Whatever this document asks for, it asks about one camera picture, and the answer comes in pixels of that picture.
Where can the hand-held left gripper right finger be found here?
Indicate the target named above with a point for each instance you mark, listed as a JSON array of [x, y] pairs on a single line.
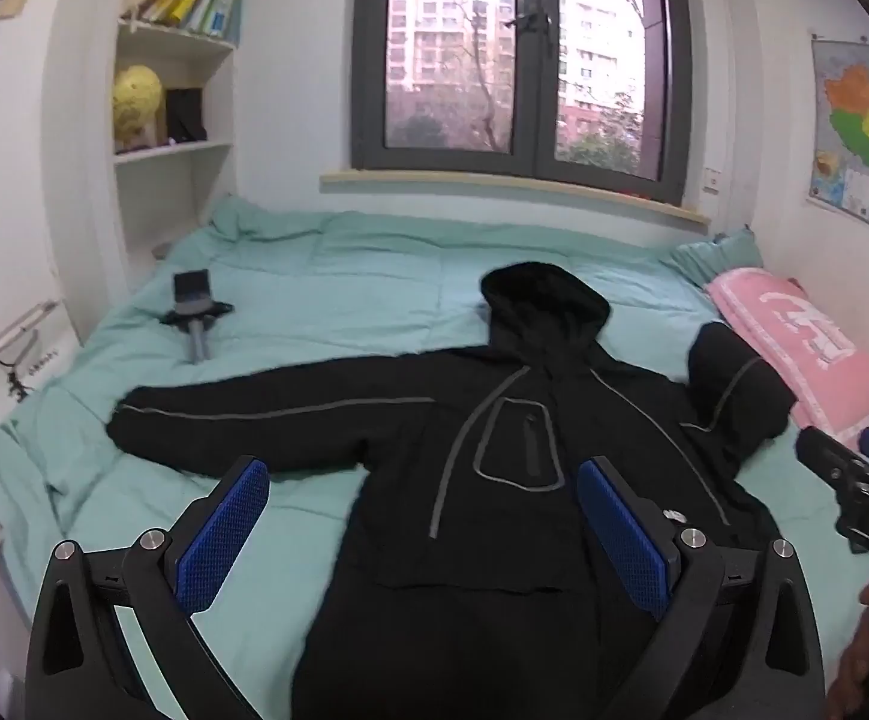
[[625, 532]]

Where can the wooden windowsill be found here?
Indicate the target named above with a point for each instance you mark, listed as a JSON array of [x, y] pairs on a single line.
[[509, 191]]

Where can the grey mini tripod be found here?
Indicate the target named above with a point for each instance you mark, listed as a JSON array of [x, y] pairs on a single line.
[[196, 307]]

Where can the black hooded jacket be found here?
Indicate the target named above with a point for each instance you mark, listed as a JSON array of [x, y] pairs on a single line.
[[479, 540]]

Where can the pink pillow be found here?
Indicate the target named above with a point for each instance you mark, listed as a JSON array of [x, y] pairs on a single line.
[[801, 337]]

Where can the dark framed window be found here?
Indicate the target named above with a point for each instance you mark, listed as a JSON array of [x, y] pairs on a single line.
[[539, 52]]

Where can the person's right hand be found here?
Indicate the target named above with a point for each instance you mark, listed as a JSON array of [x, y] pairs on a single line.
[[850, 664]]

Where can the teal quilt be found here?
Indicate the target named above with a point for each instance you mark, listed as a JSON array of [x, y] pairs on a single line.
[[344, 277]]

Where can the white wall socket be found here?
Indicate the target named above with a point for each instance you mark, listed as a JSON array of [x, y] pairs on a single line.
[[713, 179]]

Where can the black box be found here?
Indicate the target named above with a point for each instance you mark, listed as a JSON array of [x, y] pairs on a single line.
[[185, 114]]

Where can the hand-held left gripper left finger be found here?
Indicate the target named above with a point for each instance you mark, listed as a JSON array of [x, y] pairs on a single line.
[[226, 532]]

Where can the white bookshelf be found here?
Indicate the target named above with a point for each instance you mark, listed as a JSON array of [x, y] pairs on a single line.
[[179, 195]]

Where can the teal pillow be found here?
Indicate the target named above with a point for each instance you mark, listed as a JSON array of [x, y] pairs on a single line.
[[719, 255]]

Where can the yellow ball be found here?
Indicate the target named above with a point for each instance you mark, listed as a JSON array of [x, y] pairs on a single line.
[[136, 105]]

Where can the colourful wall map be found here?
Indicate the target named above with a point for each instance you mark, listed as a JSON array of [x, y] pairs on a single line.
[[865, 135]]

